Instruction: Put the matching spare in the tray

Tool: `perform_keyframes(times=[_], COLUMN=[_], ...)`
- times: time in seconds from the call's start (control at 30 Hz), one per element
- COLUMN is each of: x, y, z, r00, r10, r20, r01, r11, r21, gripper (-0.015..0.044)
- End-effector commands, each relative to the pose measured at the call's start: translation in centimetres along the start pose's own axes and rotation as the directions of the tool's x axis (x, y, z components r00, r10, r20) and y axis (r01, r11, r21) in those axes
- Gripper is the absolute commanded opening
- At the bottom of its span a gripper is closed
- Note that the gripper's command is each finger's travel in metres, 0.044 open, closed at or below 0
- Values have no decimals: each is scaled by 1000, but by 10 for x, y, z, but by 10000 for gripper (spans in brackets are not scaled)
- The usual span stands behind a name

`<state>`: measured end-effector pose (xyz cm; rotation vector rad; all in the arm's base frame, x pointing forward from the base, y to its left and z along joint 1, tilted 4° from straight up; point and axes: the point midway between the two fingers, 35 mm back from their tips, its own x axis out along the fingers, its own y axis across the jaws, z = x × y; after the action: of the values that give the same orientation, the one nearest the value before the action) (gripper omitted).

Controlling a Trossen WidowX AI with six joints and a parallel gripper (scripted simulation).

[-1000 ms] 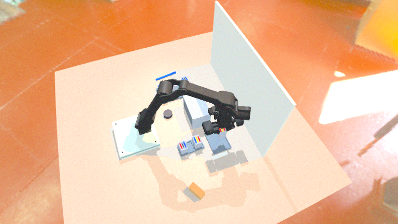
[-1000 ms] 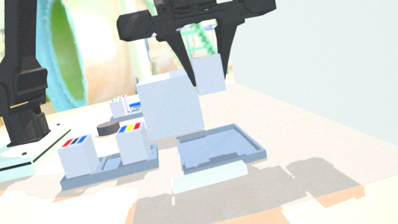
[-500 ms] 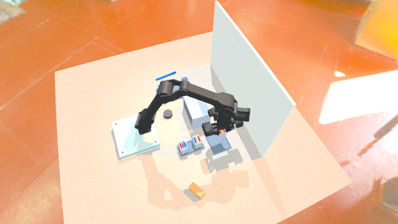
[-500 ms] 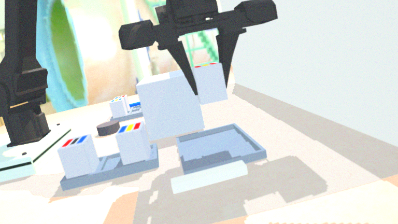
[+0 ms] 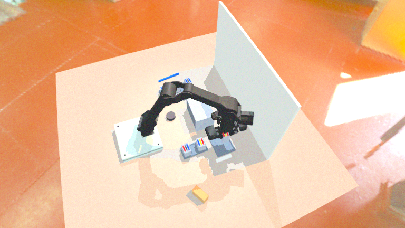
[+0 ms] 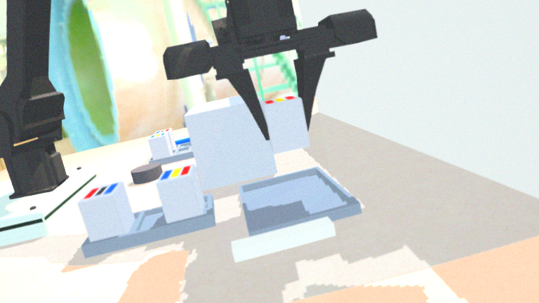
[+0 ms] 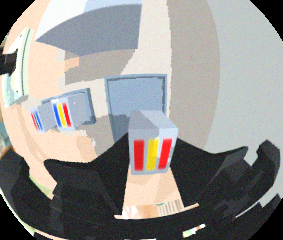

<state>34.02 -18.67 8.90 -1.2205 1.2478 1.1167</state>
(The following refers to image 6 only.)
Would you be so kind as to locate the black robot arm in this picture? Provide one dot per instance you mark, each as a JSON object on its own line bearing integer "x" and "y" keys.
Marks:
{"x": 31, "y": 107}

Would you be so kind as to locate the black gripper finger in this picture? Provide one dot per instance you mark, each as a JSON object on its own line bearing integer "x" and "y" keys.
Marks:
{"x": 308, "y": 71}
{"x": 242, "y": 82}

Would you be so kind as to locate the grey short cylinder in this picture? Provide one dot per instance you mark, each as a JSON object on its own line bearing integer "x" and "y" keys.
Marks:
{"x": 146, "y": 173}

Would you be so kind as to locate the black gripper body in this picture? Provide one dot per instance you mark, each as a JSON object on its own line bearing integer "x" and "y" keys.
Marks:
{"x": 263, "y": 20}

